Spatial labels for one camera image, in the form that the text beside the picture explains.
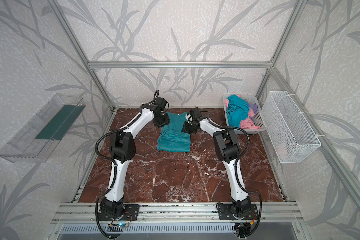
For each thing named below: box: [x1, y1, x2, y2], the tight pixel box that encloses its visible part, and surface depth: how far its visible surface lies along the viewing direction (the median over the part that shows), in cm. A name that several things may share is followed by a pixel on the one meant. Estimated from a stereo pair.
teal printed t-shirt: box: [157, 112, 191, 153], surface depth 101 cm
